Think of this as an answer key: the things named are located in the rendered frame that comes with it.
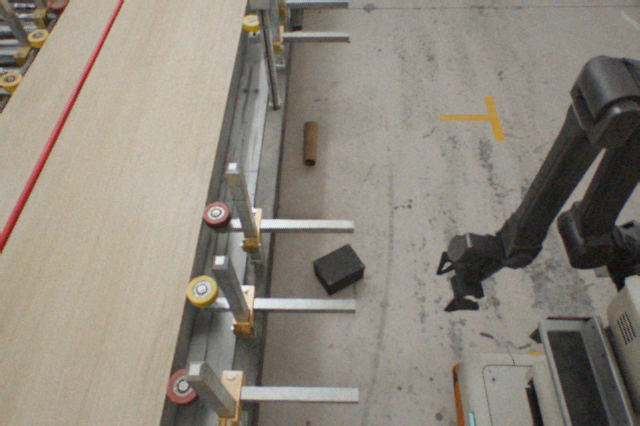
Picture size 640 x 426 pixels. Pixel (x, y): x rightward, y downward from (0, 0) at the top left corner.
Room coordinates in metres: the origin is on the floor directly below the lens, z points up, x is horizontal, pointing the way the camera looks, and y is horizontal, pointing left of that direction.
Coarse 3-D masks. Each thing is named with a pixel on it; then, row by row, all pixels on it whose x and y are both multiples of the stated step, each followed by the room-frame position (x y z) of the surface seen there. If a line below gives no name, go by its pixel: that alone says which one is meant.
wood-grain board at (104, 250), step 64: (128, 0) 1.99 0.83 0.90; (192, 0) 1.97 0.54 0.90; (64, 64) 1.54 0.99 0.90; (128, 64) 1.53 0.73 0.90; (192, 64) 1.52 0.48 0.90; (0, 128) 1.20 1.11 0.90; (64, 128) 1.18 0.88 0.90; (128, 128) 1.17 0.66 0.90; (192, 128) 1.16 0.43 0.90; (0, 192) 0.91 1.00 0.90; (64, 192) 0.90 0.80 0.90; (128, 192) 0.89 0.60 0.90; (192, 192) 0.88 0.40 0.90; (0, 256) 0.67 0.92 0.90; (64, 256) 0.67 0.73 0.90; (128, 256) 0.66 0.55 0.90; (192, 256) 0.65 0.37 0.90; (0, 320) 0.48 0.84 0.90; (64, 320) 0.47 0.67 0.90; (128, 320) 0.47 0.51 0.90; (0, 384) 0.32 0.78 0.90; (64, 384) 0.31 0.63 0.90; (128, 384) 0.30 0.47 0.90
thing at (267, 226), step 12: (228, 228) 0.78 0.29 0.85; (240, 228) 0.78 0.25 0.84; (264, 228) 0.77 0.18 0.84; (276, 228) 0.77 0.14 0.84; (288, 228) 0.77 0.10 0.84; (300, 228) 0.77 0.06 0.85; (312, 228) 0.76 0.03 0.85; (324, 228) 0.76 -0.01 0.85; (336, 228) 0.76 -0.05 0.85; (348, 228) 0.76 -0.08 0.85
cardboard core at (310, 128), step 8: (304, 128) 2.01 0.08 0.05; (312, 128) 1.98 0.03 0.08; (304, 136) 1.94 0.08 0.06; (312, 136) 1.92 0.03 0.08; (304, 144) 1.87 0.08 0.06; (312, 144) 1.85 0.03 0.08; (304, 152) 1.80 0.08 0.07; (312, 152) 1.79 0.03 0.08; (304, 160) 1.75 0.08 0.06; (312, 160) 1.79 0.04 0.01
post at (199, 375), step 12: (192, 372) 0.24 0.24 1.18; (204, 372) 0.25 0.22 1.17; (192, 384) 0.23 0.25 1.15; (204, 384) 0.23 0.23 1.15; (216, 384) 0.25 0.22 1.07; (204, 396) 0.23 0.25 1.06; (216, 396) 0.23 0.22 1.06; (228, 396) 0.26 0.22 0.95; (216, 408) 0.23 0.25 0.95; (228, 408) 0.23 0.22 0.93
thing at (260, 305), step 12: (216, 300) 0.55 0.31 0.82; (264, 300) 0.55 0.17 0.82; (276, 300) 0.54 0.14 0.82; (288, 300) 0.54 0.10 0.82; (300, 300) 0.54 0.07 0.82; (312, 300) 0.54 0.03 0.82; (324, 300) 0.54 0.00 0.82; (336, 300) 0.54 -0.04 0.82; (348, 300) 0.54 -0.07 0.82; (288, 312) 0.52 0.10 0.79; (300, 312) 0.52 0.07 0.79; (312, 312) 0.51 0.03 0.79; (324, 312) 0.51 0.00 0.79; (336, 312) 0.51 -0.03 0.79; (348, 312) 0.51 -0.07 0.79
